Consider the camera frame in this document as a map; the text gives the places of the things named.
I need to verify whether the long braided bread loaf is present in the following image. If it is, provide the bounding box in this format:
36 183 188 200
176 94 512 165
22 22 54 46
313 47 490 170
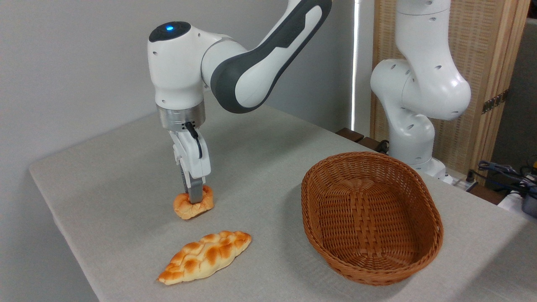
156 230 252 286

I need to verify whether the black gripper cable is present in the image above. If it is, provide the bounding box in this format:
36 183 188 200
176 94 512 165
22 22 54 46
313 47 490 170
185 122 203 159

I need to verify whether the round knotted bread roll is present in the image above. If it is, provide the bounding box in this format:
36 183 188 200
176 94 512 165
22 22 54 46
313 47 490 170
173 185 214 220

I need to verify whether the blue grey cable bundle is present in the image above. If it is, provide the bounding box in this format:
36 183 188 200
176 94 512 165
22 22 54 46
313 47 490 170
477 160 537 198

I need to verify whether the grey tablecloth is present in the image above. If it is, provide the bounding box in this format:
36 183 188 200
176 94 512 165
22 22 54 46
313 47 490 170
29 90 537 302

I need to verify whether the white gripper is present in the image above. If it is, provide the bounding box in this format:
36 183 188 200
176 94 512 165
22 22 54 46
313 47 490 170
169 128 211 205

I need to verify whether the brown oval wicker basket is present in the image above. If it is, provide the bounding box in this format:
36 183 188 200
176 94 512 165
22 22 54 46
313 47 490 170
301 151 444 286

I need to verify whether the metal screen hinge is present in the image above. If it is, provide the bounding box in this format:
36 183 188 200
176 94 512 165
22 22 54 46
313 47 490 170
482 89 509 115

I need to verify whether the white power strip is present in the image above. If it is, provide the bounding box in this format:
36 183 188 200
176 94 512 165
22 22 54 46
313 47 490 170
451 177 477 192

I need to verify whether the white vertical light strip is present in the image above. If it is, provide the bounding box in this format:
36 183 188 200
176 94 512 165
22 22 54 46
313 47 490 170
352 0 363 131

